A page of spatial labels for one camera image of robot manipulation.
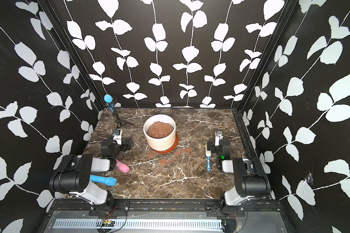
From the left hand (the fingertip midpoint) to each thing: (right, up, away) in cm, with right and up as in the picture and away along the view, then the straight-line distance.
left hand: (124, 134), depth 94 cm
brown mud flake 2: (+31, -17, -2) cm, 35 cm away
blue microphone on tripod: (-9, +24, -2) cm, 26 cm away
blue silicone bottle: (-2, -25, -14) cm, 29 cm away
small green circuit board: (+1, -42, -23) cm, 48 cm away
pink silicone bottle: (+3, -18, -10) cm, 21 cm away
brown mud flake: (+26, -17, -3) cm, 31 cm away
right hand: (+61, -1, +1) cm, 61 cm away
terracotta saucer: (+34, -7, +3) cm, 35 cm away
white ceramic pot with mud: (+24, +2, -1) cm, 24 cm away
